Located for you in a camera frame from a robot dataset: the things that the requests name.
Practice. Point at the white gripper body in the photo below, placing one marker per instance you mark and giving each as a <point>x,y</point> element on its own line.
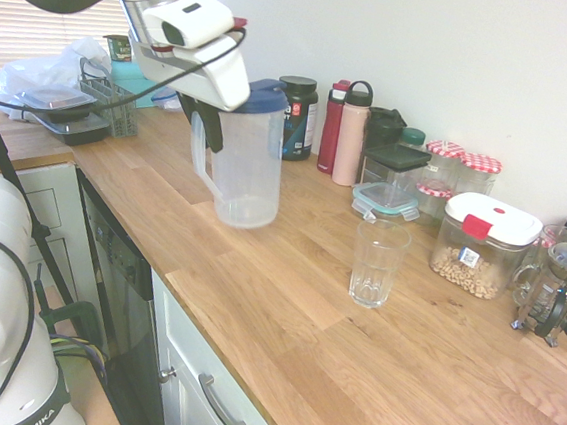
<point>220,83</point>

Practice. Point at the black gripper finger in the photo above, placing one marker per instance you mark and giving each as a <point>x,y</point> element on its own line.
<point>188,107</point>
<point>211,127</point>

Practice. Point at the clear plastic pitcher blue lid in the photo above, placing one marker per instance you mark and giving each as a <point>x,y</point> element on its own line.
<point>247,169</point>

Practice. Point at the red water bottle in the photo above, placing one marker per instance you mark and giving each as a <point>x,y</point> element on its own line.
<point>330,136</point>

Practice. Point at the pink water bottle black lid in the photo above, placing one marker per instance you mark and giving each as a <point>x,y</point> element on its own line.
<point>349,143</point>

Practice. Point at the zip bag blue seal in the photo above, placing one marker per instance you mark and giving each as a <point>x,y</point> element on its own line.
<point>166,101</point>

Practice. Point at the grey cutlery basket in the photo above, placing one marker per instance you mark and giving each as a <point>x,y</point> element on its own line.
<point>117,116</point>

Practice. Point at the teal box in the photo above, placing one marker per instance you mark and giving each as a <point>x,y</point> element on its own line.
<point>121,74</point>

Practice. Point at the black protein powder tub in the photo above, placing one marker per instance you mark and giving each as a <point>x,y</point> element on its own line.
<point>300,118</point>

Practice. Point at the green paper cup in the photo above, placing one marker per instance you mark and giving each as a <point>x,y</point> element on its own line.
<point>118,48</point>

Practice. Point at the black takeout container clear lid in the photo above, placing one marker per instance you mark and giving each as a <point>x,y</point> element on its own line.
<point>77,132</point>
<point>55,102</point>

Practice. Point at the white plastic bag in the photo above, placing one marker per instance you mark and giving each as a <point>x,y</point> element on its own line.
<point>72,61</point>

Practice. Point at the white drawer cabinet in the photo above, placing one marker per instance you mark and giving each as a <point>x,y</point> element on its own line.
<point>58,201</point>

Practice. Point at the dark green shaker bottle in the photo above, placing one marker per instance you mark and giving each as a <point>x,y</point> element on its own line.
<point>384,127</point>

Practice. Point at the window blinds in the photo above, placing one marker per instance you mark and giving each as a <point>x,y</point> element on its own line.
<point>29,32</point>

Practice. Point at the black dishwasher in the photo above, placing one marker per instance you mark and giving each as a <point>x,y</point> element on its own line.
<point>121,282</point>

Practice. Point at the square canister black lid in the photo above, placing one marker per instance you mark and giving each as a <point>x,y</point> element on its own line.
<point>396,158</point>

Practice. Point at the glass food container teal lid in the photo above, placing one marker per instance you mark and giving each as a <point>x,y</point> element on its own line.
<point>385,199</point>

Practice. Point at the jar with green lid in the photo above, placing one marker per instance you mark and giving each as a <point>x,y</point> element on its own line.
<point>414,137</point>

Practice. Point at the clear drinking glass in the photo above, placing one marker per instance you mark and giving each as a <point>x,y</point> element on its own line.
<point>379,262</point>

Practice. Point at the white cabinet door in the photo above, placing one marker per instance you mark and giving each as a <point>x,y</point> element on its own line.
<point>185,344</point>

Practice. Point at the green clamp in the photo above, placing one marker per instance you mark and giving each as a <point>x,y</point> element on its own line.
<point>85,314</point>

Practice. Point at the small jar red checkered lid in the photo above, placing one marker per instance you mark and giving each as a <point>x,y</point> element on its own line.
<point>432,202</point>

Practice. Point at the silver cabinet knob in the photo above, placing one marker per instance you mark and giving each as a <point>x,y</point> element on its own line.
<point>166,374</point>

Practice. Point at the cereal container white lid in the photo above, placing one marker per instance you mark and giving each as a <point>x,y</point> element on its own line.
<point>480,251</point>

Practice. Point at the clear glass mug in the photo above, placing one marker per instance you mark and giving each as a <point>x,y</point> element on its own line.
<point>552,236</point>

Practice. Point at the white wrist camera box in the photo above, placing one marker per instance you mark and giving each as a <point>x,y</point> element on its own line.
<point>196,18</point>

